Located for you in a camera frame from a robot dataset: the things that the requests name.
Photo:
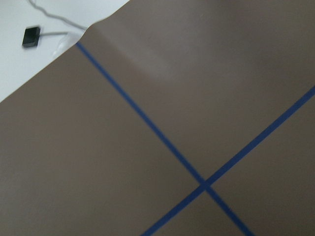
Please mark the brown paper table mat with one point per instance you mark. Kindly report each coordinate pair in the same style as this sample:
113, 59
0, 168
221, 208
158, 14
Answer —
168, 118

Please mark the small black sensor box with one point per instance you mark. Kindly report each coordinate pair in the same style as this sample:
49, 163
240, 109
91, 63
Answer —
31, 37

